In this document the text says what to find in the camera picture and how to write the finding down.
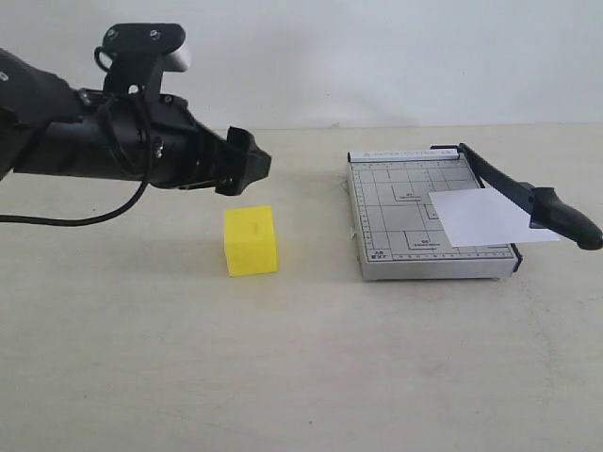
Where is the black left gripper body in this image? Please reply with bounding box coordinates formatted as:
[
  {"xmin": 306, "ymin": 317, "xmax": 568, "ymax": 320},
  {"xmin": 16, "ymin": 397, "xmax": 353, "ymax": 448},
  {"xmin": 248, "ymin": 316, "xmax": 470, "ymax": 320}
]
[{"xmin": 77, "ymin": 89, "xmax": 226, "ymax": 190}]

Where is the yellow cube block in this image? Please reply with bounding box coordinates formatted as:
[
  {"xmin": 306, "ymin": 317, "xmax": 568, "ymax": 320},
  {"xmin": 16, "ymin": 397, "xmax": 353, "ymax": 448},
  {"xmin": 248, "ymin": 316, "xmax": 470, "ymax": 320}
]
[{"xmin": 223, "ymin": 205, "xmax": 279, "ymax": 277}]

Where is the white paper sheet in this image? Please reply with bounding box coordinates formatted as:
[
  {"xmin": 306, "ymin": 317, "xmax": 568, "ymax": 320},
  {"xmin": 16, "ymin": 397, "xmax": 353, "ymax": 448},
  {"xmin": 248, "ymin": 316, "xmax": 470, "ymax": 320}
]
[{"xmin": 429, "ymin": 187, "xmax": 560, "ymax": 248}]

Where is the black cutter blade lever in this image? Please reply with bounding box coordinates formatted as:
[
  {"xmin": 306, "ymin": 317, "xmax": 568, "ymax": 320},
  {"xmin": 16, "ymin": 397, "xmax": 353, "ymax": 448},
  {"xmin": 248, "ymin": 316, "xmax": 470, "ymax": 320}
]
[{"xmin": 457, "ymin": 143, "xmax": 602, "ymax": 250}]

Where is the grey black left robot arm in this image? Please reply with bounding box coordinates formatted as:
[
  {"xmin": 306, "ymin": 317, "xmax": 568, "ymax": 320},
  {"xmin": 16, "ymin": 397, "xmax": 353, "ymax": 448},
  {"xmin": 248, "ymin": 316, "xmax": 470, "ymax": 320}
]
[{"xmin": 1, "ymin": 51, "xmax": 271, "ymax": 196}]

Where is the grey paper cutter base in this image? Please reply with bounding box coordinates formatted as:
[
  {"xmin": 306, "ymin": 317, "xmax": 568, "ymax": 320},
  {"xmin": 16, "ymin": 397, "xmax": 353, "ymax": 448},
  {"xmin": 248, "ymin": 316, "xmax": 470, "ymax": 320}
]
[{"xmin": 348, "ymin": 145, "xmax": 523, "ymax": 281}]

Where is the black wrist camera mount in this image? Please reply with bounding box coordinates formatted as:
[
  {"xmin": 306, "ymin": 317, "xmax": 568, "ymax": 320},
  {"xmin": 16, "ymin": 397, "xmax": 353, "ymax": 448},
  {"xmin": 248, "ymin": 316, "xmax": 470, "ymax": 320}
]
[{"xmin": 94, "ymin": 23, "xmax": 190, "ymax": 104}]

